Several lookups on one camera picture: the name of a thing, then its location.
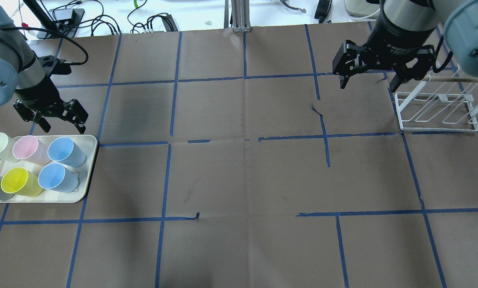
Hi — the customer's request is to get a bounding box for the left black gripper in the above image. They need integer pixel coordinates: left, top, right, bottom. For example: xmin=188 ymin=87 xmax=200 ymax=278
xmin=13 ymin=56 xmax=88 ymax=134

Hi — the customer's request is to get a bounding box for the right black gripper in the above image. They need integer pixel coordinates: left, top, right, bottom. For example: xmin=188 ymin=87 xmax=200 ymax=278
xmin=332 ymin=18 xmax=435 ymax=92

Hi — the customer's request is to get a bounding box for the pale blue cup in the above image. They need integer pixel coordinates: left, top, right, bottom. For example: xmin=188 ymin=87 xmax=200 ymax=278
xmin=47 ymin=137 xmax=86 ymax=167

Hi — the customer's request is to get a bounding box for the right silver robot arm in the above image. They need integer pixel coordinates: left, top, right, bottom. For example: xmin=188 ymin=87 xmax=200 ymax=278
xmin=332 ymin=0 xmax=478 ymax=92

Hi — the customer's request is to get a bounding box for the pink cup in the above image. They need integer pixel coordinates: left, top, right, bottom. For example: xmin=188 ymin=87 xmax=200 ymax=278
xmin=12 ymin=135 xmax=52 ymax=165

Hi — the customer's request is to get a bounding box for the blue cup on tray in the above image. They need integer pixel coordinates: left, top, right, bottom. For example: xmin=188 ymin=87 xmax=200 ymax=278
xmin=38 ymin=163 xmax=79 ymax=193

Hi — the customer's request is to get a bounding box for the pale green cup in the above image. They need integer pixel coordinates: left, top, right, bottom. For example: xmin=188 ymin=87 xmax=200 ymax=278
xmin=0 ymin=132 xmax=19 ymax=162

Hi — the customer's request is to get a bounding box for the yellow cup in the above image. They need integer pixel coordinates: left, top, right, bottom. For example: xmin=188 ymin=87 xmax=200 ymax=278
xmin=0 ymin=167 xmax=44 ymax=197

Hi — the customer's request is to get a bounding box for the cream plastic tray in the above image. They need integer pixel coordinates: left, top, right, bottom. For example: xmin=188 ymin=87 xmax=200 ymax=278
xmin=0 ymin=135 xmax=98 ymax=203

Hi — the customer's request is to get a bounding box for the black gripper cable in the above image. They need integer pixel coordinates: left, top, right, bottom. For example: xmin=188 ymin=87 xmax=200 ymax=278
xmin=0 ymin=26 xmax=89 ymax=66

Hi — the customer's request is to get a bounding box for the white wire cup rack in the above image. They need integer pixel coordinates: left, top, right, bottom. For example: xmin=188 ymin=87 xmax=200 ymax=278
xmin=394 ymin=75 xmax=478 ymax=132

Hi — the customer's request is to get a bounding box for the aluminium frame post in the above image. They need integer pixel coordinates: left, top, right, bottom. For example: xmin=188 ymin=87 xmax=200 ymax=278
xmin=231 ymin=0 xmax=251 ymax=33

